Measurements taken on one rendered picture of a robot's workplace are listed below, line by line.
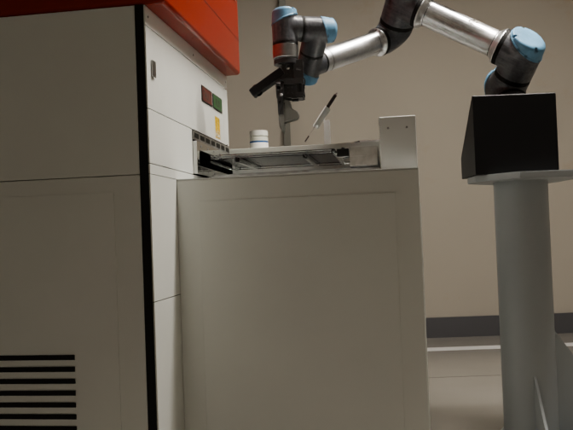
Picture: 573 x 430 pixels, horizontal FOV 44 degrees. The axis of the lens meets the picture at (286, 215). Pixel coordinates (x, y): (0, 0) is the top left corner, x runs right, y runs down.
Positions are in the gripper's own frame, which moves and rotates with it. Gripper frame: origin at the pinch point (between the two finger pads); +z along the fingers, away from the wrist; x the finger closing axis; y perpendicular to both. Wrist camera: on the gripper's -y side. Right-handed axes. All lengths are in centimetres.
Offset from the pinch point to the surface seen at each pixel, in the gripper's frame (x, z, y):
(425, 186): 229, 6, 68
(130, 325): -45, 51, -34
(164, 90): -32.2, -6.2, -26.6
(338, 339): -29, 58, 15
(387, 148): -23.5, 10.0, 29.2
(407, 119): -23.9, 3.0, 34.5
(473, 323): 229, 90, 93
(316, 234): -28.3, 31.5, 10.3
